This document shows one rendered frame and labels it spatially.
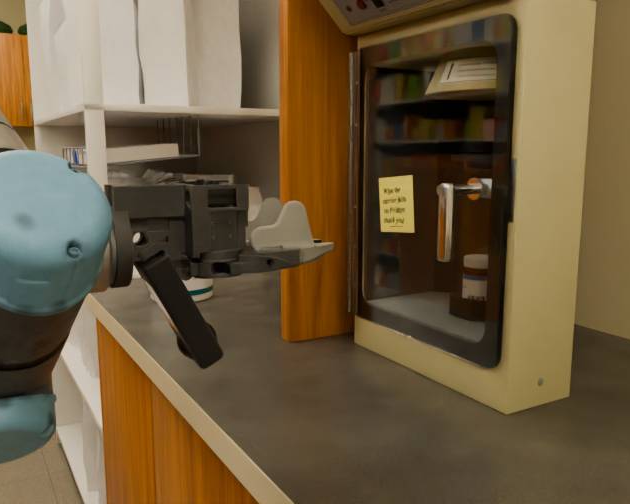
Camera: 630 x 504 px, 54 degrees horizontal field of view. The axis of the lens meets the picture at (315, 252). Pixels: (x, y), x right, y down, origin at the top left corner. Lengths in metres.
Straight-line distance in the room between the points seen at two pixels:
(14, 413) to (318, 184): 0.66
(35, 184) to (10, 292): 0.05
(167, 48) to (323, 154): 0.96
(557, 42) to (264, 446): 0.54
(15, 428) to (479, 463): 0.43
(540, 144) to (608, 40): 0.48
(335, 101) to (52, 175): 0.70
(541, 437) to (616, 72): 0.67
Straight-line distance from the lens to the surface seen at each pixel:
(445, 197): 0.71
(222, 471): 0.84
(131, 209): 0.53
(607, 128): 1.18
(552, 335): 0.80
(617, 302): 1.19
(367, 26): 0.91
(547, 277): 0.78
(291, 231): 0.58
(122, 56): 1.94
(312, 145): 0.98
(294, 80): 0.97
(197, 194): 0.53
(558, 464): 0.69
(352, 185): 0.95
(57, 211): 0.33
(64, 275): 0.33
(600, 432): 0.77
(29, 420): 0.44
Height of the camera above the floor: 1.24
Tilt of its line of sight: 9 degrees down
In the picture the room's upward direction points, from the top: straight up
